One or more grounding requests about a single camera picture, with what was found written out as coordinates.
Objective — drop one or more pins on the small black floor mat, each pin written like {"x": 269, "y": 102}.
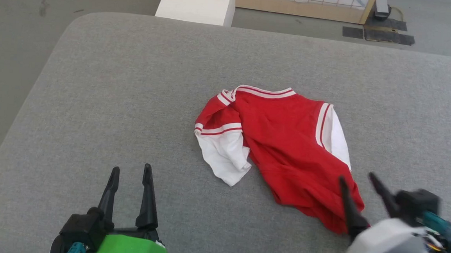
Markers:
{"x": 352, "y": 32}

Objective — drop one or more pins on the white rectangular block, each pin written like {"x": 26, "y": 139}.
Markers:
{"x": 196, "y": 3}

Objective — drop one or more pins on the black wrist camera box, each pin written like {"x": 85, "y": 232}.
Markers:
{"x": 80, "y": 223}
{"x": 416, "y": 204}

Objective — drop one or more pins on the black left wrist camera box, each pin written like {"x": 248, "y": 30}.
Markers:
{"x": 80, "y": 223}

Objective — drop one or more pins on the grey metal stand bracket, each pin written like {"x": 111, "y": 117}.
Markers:
{"x": 382, "y": 7}

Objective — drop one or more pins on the large black floor mat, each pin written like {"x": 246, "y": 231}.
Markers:
{"x": 389, "y": 33}

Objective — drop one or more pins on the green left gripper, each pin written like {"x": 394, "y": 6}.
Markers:
{"x": 131, "y": 250}

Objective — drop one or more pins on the grey fabric sofa cushion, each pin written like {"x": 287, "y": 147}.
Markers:
{"x": 133, "y": 97}

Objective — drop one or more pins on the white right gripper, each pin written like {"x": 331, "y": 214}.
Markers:
{"x": 383, "y": 239}

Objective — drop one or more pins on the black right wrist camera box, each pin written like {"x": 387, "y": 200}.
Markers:
{"x": 416, "y": 204}

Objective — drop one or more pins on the red and white jersey shirt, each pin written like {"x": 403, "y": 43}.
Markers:
{"x": 287, "y": 146}

